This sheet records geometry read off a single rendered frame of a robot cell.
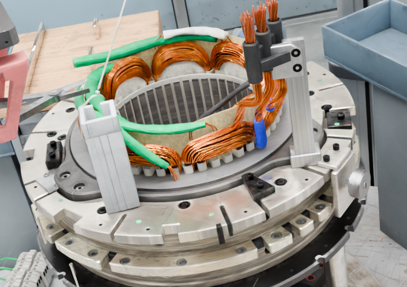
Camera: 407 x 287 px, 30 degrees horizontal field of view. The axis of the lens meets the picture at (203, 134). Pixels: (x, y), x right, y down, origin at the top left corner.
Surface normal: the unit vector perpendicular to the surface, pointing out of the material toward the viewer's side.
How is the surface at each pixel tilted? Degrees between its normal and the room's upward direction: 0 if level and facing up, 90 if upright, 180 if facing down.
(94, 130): 90
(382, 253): 0
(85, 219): 0
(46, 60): 0
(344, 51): 90
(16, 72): 111
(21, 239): 90
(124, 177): 90
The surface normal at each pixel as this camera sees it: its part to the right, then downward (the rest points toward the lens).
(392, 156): -0.86, 0.39
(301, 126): 0.00, 0.54
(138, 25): -0.16, -0.83
